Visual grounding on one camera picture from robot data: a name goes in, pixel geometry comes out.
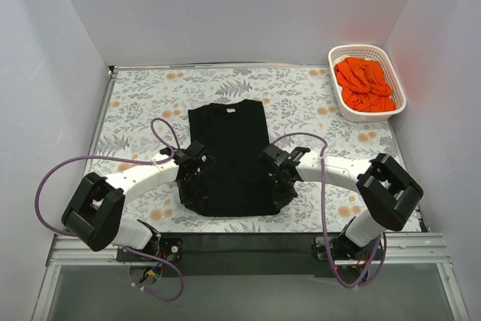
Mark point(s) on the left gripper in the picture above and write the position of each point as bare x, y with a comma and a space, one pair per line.
192, 177

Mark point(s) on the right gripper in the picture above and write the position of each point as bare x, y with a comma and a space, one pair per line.
282, 179

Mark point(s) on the black t shirt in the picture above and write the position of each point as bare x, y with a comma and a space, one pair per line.
235, 136

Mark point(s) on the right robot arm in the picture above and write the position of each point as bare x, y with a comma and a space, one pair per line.
390, 194

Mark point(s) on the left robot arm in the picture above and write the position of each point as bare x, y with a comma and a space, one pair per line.
95, 211

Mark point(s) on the floral patterned table mat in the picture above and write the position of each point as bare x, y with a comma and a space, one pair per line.
146, 107

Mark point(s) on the white perforated plastic basket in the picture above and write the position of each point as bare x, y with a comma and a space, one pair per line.
366, 51

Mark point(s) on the orange t shirt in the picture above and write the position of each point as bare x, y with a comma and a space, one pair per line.
364, 87

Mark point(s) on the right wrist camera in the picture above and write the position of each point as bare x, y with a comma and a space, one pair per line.
275, 157

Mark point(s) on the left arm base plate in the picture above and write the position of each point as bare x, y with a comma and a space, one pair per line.
169, 248

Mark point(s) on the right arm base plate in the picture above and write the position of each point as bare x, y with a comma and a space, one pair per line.
344, 250

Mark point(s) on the aluminium back rail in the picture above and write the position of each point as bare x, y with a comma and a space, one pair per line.
115, 68

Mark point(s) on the aluminium rail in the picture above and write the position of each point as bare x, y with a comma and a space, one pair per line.
402, 247
115, 68

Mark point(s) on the aluminium front rail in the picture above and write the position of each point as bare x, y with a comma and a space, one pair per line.
402, 247

